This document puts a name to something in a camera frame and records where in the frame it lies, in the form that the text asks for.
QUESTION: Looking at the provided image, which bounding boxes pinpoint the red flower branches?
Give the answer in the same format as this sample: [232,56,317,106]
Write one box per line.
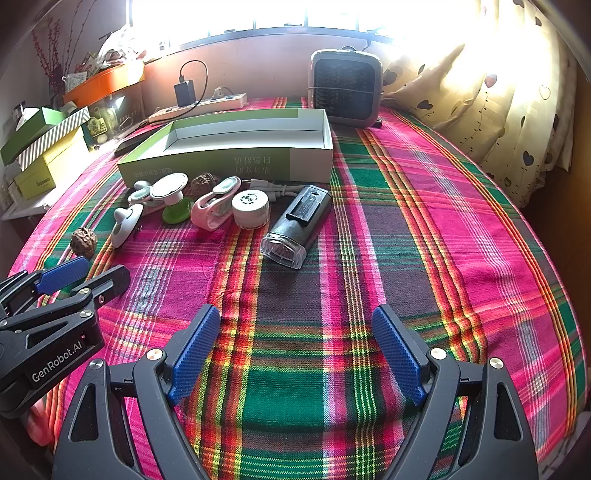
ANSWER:
[32,0,88,93]

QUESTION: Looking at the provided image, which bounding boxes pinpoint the pink clip with mint pad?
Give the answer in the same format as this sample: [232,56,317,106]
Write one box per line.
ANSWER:
[190,176,242,232]

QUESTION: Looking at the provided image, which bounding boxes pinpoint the yellow box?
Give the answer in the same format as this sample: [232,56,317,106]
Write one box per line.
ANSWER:
[14,127,90,200]

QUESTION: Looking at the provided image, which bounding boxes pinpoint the white and pink round gadget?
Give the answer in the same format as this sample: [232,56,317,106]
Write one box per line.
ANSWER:
[111,203,145,249]

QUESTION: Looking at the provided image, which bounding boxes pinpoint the black flashlight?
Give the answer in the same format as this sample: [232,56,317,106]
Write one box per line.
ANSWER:
[260,185,334,271]

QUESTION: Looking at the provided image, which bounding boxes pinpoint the pink green plaid blanket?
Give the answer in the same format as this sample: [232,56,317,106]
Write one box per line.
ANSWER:
[9,95,585,480]

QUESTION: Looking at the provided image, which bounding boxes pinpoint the pale leafy plant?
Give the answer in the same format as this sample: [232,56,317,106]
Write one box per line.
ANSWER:
[92,23,148,70]

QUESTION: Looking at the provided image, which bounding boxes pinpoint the green stand with white disc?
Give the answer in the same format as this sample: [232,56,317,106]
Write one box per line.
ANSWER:
[150,172,195,225]

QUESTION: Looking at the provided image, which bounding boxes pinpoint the black charger cable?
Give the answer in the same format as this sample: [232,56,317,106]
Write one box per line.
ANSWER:
[179,60,208,106]

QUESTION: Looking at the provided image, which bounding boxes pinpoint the white power strip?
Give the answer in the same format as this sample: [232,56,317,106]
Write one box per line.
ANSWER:
[148,92,249,124]

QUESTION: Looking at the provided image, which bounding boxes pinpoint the white round cap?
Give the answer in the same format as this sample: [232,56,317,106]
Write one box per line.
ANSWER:
[231,188,271,229]

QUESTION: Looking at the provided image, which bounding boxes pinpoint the grey space heater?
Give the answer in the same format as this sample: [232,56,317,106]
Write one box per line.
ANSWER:
[310,47,384,127]

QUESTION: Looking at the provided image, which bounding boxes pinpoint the glass tank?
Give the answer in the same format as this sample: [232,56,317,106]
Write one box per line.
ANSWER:
[88,85,146,139]

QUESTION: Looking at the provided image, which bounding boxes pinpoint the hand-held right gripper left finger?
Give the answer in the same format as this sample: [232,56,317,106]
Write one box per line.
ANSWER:
[51,304,221,480]

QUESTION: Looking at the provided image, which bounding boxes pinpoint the orange tray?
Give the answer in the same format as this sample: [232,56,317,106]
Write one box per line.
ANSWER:
[62,62,146,104]

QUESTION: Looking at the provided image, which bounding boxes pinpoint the white cable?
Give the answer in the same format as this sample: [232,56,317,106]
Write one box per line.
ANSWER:
[245,178,308,201]

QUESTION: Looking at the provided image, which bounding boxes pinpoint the black charger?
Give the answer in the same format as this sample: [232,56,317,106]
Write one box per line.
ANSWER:
[174,80,197,108]

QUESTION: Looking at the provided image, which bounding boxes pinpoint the black smartphone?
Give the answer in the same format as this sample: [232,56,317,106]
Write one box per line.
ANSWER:
[114,131,153,157]

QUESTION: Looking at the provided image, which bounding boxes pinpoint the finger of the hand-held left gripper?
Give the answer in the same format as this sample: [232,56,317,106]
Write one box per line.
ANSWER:
[0,265,131,356]
[0,256,90,319]

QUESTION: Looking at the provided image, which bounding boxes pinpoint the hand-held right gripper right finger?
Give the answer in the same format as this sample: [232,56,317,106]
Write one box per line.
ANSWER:
[372,304,541,480]

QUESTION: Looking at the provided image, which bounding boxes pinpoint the green white cardboard box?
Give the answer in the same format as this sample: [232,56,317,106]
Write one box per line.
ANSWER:
[117,108,334,188]

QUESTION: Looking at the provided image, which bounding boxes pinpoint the white paper sheet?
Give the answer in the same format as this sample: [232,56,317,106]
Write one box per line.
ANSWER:
[0,178,61,221]

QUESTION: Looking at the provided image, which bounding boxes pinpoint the cream heart print curtain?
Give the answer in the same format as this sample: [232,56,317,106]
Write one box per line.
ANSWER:
[383,0,578,208]

